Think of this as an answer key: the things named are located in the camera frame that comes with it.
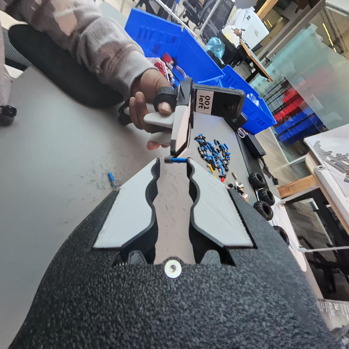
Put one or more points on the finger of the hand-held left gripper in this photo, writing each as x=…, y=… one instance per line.
x=181, y=131

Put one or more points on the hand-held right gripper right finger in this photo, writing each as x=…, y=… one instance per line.
x=223, y=218

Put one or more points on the pile of red white bricks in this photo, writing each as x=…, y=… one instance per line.
x=240, y=188

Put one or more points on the heap of large toy panels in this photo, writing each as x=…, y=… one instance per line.
x=163, y=68

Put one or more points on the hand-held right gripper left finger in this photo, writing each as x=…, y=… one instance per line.
x=122, y=218

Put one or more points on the black power adapter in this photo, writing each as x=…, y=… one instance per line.
x=253, y=144

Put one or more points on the blue plastic bin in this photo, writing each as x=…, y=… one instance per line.
x=256, y=112
x=163, y=38

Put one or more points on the white and wooden book stand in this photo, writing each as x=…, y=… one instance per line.
x=327, y=218

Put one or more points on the building instruction booklet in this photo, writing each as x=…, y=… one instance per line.
x=332, y=150

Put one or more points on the black toy tyre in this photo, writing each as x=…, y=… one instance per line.
x=263, y=210
x=266, y=197
x=281, y=234
x=256, y=180

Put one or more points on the pile of blue black pins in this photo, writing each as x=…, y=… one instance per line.
x=214, y=152

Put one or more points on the wooden table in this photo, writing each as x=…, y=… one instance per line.
x=300, y=185

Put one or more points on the grey desk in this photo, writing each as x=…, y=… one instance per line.
x=54, y=163

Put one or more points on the person's left hand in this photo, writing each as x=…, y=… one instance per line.
x=144, y=90

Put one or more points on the person's left forearm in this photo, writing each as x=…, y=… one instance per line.
x=71, y=32

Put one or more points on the blue toy pin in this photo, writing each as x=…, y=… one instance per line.
x=111, y=178
x=175, y=160

